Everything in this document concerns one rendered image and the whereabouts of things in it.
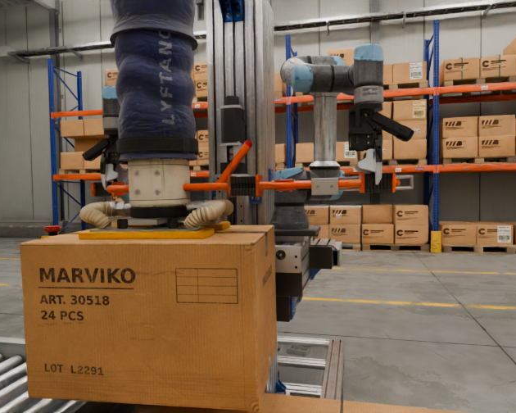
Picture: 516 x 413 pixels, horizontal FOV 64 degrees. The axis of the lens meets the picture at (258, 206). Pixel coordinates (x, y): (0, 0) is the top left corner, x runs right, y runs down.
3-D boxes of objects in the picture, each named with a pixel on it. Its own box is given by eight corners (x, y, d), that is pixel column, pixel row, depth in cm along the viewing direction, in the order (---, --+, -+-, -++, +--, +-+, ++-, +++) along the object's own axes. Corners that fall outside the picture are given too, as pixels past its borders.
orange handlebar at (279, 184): (68, 196, 119) (67, 183, 119) (119, 193, 149) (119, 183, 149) (402, 189, 105) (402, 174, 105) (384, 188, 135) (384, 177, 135)
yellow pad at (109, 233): (78, 240, 107) (76, 220, 107) (98, 235, 117) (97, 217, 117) (204, 239, 102) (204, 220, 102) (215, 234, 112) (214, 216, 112)
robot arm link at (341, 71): (326, 70, 123) (336, 58, 112) (362, 70, 124) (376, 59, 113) (326, 97, 124) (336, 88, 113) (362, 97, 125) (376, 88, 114)
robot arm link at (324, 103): (301, 199, 166) (301, 59, 160) (337, 198, 167) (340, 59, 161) (307, 202, 154) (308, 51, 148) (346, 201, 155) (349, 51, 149)
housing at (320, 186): (311, 195, 108) (310, 178, 108) (311, 194, 115) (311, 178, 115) (338, 194, 107) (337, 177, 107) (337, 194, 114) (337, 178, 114)
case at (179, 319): (27, 397, 106) (19, 242, 104) (107, 339, 145) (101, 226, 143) (259, 412, 97) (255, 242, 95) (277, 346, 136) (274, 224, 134)
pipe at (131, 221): (81, 225, 109) (80, 203, 109) (125, 217, 134) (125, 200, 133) (206, 224, 104) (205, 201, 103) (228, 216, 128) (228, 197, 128)
